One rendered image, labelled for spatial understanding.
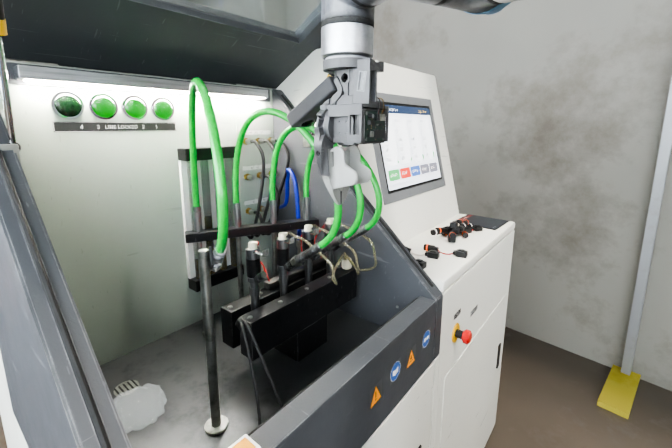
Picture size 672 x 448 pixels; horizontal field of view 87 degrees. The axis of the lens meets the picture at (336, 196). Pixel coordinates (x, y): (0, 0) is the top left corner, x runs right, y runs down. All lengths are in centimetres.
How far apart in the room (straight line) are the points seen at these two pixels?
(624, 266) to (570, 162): 62
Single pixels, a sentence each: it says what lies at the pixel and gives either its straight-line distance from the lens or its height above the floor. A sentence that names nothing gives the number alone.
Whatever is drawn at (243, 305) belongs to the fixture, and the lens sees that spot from 79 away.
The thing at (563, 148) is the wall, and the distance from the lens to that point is 244.
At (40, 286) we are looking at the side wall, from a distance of 55.
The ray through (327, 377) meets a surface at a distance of 63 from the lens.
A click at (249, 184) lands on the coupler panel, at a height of 118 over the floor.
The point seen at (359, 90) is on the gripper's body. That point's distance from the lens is 51.
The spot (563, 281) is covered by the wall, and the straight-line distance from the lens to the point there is 258.
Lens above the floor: 134
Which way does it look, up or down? 11 degrees down
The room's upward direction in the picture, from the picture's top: straight up
